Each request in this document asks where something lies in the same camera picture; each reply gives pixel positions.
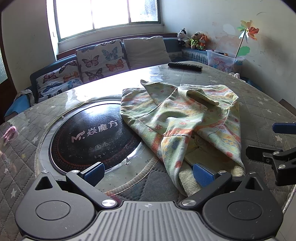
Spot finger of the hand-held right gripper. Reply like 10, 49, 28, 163
245, 145, 296, 187
272, 123, 296, 135

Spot butterfly print cushion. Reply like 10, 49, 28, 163
36, 60, 84, 104
75, 39, 130, 84

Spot plain beige cushion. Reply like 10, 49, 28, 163
122, 36, 172, 70

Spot dark wooden chair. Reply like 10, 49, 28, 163
278, 98, 296, 117

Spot window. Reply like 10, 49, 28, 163
46, 0, 165, 44

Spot colourful pinwheel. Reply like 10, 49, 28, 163
234, 20, 260, 59

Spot blue sofa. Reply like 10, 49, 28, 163
4, 37, 210, 118

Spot clear plastic storage box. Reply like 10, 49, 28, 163
206, 49, 245, 73

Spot black and white plush toy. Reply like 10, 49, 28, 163
177, 28, 188, 46

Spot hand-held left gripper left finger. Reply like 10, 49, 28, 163
29, 162, 118, 208

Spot green patterned garment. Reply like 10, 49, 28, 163
120, 79, 246, 198

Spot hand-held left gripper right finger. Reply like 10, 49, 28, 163
179, 162, 264, 208

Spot blue and grey cloth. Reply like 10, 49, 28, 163
4, 89, 36, 118

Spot brown plush bear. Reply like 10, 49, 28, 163
190, 32, 203, 50

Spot round black induction cooktop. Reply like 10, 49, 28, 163
35, 98, 163, 184

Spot orange plush fox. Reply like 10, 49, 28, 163
198, 34, 209, 51

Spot black remote control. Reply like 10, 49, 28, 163
167, 62, 203, 72

